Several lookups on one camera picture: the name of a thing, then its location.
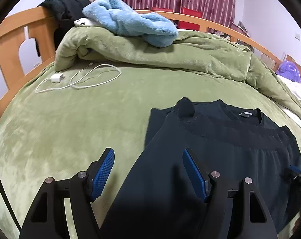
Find dark navy sweater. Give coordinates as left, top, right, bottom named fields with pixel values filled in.
left=101, top=98, right=301, bottom=238

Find white black flower quilt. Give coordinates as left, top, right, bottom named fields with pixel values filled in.
left=276, top=75, right=301, bottom=128

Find green fleece bed sheet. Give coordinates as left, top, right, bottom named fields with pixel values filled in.
left=0, top=63, right=301, bottom=238

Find purple plush toy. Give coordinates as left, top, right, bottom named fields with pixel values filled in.
left=276, top=61, right=301, bottom=83

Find cluttered desk items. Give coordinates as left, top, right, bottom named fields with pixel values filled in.
left=207, top=21, right=256, bottom=46

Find green fleece duvet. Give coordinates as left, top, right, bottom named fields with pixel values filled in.
left=54, top=27, right=301, bottom=118

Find red chair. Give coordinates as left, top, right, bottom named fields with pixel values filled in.
left=151, top=7, right=174, bottom=12
left=177, top=6, right=203, bottom=30

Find light blue fleece garment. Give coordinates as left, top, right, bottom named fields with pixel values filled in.
left=82, top=0, right=178, bottom=48

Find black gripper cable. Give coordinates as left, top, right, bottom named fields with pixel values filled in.
left=0, top=151, right=21, bottom=232

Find white charger with cable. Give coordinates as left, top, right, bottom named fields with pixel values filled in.
left=34, top=63, right=122, bottom=94

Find wooden bed frame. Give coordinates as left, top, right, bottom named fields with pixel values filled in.
left=0, top=6, right=301, bottom=120

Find black jacket on frame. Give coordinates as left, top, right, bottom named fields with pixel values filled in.
left=39, top=0, right=91, bottom=50

